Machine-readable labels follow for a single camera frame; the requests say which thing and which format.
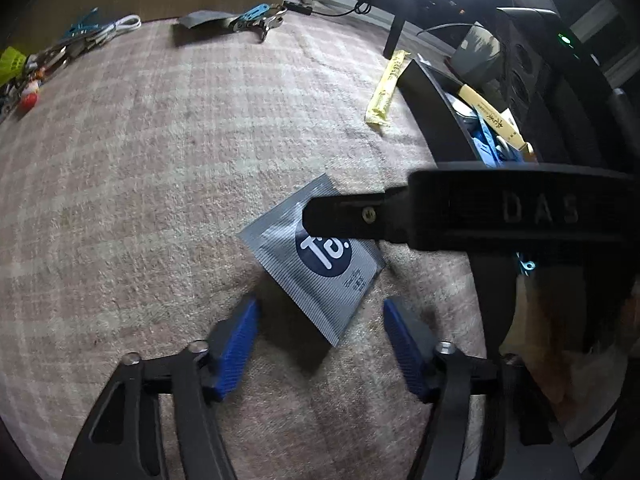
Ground grey foil sachet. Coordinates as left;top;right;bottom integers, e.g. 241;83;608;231
240;174;385;346

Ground yellow long packet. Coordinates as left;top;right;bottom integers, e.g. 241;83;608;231
364;50;411;128

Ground black storage bin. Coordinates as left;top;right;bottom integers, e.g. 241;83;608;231
397;58;539;166

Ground black tripod stand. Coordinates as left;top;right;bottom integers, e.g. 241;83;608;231
383;4;408;60

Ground black power strip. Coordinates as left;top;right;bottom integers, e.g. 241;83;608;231
283;1;314;15

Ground metal scissors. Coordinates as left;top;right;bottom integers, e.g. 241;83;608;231
230;3;288;42

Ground grey pouch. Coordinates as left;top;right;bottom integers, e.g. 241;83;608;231
178;10;236;29

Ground red small toy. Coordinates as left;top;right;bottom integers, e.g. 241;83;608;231
20;79;41;113

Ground white cable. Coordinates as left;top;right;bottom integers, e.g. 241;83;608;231
89;13;143;42

